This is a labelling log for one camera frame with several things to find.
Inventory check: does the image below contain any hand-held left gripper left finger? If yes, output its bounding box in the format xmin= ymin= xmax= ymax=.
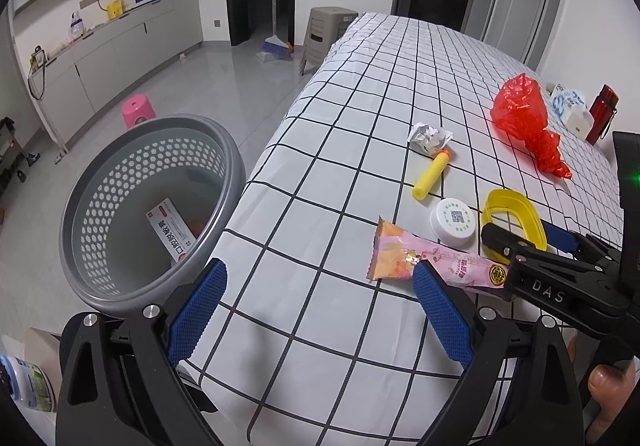
xmin=55 ymin=258 xmax=228 ymax=446

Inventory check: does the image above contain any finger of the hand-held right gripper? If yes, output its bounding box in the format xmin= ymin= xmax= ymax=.
xmin=541 ymin=221 xmax=624 ymax=278
xmin=481 ymin=222 xmax=626 ymax=342

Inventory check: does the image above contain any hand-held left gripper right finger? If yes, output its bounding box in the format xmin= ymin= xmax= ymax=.
xmin=411 ymin=260 xmax=586 ymax=446

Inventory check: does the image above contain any yellow plastic ring lid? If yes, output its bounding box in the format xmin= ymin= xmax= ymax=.
xmin=482 ymin=189 xmax=549 ymax=253

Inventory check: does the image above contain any pink snack wrapper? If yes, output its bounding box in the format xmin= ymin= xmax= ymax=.
xmin=366 ymin=217 xmax=512 ymax=298

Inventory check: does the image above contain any toothpaste box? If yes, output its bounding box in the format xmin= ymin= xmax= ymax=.
xmin=146 ymin=198 xmax=197 ymax=270

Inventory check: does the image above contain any grey perforated laundry basket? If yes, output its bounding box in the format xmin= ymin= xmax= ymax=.
xmin=59 ymin=114 xmax=247 ymax=319

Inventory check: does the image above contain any person's right hand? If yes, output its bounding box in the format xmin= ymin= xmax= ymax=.
xmin=586 ymin=366 xmax=637 ymax=445

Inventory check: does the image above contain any white round cap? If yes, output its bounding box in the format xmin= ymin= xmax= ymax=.
xmin=429 ymin=197 xmax=476 ymax=247

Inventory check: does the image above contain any red water bottle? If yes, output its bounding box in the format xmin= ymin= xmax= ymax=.
xmin=586 ymin=85 xmax=620 ymax=146

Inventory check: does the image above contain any tissue pack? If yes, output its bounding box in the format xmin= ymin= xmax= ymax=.
xmin=550 ymin=83 xmax=594 ymax=141

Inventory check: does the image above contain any red plastic bag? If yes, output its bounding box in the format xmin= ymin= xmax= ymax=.
xmin=490 ymin=73 xmax=572 ymax=181

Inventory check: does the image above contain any yellow foam dart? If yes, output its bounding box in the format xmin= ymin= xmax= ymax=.
xmin=411 ymin=149 xmax=453 ymax=201

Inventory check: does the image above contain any cardboard box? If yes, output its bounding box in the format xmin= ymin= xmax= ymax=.
xmin=27 ymin=328 xmax=64 ymax=377

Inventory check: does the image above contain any crumpled foil wrapper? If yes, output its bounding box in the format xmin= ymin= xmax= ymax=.
xmin=407 ymin=122 xmax=455 ymax=158

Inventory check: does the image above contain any white labelled can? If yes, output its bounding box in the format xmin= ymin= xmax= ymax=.
xmin=0 ymin=355 xmax=59 ymax=413

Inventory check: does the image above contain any black checked white tablecloth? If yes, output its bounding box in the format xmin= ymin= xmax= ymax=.
xmin=177 ymin=12 xmax=640 ymax=446

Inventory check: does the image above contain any pink plastic stool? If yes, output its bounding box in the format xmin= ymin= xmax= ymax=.
xmin=121 ymin=95 xmax=157 ymax=130

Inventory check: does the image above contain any white interior door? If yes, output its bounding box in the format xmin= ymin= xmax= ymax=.
xmin=520 ymin=0 xmax=572 ymax=73

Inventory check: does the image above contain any shoe rack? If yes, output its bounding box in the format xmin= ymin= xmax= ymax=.
xmin=0 ymin=116 xmax=29 ymax=198

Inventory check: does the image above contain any grey lower cabinet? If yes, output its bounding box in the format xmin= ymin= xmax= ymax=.
xmin=27 ymin=0 xmax=205 ymax=150

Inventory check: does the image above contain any grey plastic stool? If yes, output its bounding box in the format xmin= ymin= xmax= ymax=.
xmin=299 ymin=6 xmax=361 ymax=77

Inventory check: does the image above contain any broom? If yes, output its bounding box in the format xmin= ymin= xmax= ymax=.
xmin=262 ymin=0 xmax=294 ymax=59

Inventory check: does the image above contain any black cable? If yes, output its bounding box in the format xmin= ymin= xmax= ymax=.
xmin=27 ymin=63 xmax=47 ymax=101

